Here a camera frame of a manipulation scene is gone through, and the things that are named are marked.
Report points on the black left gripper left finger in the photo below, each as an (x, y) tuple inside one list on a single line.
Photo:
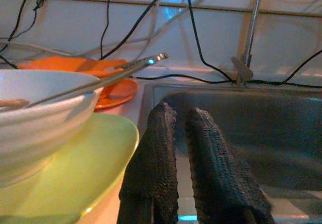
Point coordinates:
[(151, 171)]

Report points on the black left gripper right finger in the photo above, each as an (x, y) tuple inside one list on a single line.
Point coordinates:
[(219, 178)]

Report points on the green plate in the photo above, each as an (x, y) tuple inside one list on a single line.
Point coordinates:
[(88, 158)]

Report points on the white bowl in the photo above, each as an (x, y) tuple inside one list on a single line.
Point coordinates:
[(37, 128)]

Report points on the stainless steel sink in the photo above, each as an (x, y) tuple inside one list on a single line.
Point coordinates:
[(276, 133)]

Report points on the orange plate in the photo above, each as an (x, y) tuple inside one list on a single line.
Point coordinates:
[(120, 93)]

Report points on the orange bowl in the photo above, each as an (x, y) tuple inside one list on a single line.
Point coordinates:
[(63, 64)]

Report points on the metal faucet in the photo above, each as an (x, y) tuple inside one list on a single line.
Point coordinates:
[(252, 25)]

